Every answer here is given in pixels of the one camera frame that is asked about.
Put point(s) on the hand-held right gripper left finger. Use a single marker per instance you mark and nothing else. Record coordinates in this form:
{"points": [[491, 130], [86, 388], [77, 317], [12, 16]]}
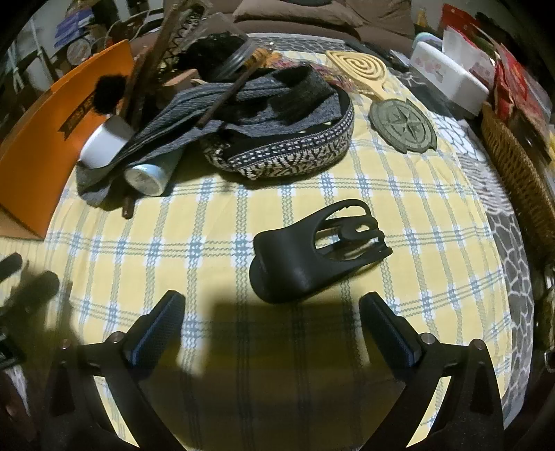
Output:
{"points": [[151, 331]]}

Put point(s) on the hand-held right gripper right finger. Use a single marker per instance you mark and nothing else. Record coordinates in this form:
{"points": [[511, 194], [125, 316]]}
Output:
{"points": [[386, 327]]}

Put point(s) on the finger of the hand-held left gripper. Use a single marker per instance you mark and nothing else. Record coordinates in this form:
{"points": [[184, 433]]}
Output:
{"points": [[34, 290], [11, 265]]}

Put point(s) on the black hair claw clip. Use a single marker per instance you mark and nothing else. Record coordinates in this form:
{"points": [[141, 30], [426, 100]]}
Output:
{"points": [[286, 260]]}

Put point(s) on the orange cardboard box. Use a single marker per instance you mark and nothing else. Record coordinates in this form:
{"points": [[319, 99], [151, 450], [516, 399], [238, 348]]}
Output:
{"points": [[34, 143]]}

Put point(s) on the green round compass coaster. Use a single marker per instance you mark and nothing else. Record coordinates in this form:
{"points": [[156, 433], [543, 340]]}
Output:
{"points": [[401, 125]]}

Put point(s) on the white cylinder cup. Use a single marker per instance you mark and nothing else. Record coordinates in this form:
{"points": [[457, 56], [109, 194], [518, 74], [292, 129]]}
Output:
{"points": [[104, 143]]}

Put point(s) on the black fluffy brush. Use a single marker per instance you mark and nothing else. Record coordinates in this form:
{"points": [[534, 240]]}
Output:
{"points": [[109, 95]]}

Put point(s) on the brown wicker basket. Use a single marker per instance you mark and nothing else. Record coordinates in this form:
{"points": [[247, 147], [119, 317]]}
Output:
{"points": [[520, 173]]}

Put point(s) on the round metal tin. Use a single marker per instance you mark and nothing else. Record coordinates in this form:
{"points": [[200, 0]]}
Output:
{"points": [[80, 47]]}

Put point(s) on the stack of blue boxes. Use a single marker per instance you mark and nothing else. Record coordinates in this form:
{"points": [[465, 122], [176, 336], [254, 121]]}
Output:
{"points": [[71, 26]]}

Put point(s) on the white tissue box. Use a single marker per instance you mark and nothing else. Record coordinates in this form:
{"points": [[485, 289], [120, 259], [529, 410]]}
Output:
{"points": [[446, 78]]}

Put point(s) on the wooden spiral paddle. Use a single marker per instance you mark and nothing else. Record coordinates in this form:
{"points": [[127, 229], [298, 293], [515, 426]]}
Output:
{"points": [[351, 67]]}

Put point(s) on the black remote control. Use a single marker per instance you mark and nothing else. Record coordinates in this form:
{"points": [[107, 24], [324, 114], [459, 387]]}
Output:
{"points": [[396, 60], [364, 45]]}

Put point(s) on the pile of red packets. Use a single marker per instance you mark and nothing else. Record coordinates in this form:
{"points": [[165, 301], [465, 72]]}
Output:
{"points": [[511, 73]]}

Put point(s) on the pale blue round container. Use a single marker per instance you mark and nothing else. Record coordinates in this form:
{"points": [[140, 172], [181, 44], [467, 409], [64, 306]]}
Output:
{"points": [[427, 40]]}

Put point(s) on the glass jar with black ties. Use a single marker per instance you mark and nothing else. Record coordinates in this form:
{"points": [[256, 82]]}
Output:
{"points": [[225, 47]]}

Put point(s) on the brown sofa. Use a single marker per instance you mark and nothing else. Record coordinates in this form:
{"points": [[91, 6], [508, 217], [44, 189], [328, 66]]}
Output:
{"points": [[373, 21]]}

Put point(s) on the brown sofa pillow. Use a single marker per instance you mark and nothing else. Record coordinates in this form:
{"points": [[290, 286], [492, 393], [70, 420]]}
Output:
{"points": [[295, 11]]}

